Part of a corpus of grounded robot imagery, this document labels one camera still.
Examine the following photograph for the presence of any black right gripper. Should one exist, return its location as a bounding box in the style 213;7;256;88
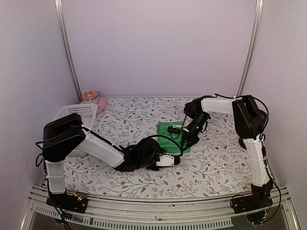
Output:
181;113;209;152

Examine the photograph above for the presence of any green microfiber towel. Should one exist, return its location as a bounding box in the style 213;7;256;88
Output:
157;122;183;155

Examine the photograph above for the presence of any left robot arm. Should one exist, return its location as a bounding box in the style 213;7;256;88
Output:
35;113;174;208

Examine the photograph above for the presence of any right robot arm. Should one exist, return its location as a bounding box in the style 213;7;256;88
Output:
180;94;273;209

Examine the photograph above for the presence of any dark brown cylinder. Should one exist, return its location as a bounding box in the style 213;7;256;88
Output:
239;138;247;150

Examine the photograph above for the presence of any floral patterned table mat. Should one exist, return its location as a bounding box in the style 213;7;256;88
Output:
49;96;267;199

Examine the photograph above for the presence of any pink plate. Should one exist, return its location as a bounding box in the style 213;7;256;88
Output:
81;96;106;114

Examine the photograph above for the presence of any white plastic basket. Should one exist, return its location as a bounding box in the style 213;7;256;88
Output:
42;113;91;162

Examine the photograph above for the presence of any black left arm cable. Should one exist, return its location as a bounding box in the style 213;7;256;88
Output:
141;134;183;159

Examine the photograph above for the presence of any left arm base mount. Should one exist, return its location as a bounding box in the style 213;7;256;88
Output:
46;180;88;214

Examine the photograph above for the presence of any aluminium front rail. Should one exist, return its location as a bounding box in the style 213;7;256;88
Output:
21;185;295;230

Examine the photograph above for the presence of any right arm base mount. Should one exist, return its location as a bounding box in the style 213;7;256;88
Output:
230;192;273;214

